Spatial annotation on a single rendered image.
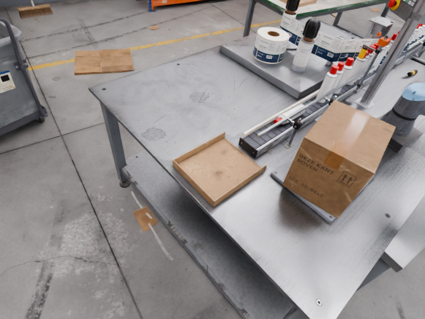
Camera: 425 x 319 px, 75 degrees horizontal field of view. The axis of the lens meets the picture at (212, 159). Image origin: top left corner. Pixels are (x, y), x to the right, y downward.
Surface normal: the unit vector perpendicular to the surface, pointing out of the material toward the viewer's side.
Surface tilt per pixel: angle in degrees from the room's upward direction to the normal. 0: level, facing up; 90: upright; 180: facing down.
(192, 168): 0
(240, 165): 0
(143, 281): 0
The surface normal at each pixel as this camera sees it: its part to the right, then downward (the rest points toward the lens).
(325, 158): -0.60, 0.55
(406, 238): 0.10, -0.67
